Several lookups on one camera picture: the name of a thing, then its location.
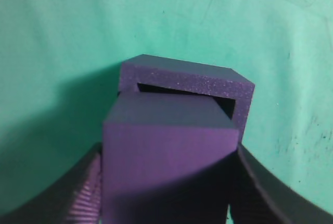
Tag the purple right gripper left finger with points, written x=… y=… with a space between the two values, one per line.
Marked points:
x=73 y=198

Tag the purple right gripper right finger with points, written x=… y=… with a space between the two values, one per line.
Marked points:
x=260 y=197

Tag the dark purple foam cube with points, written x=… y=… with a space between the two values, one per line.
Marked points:
x=166 y=159

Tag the purple foam groove block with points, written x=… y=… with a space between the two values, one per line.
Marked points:
x=192 y=77

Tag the green table cloth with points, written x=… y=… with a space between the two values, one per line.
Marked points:
x=59 y=74

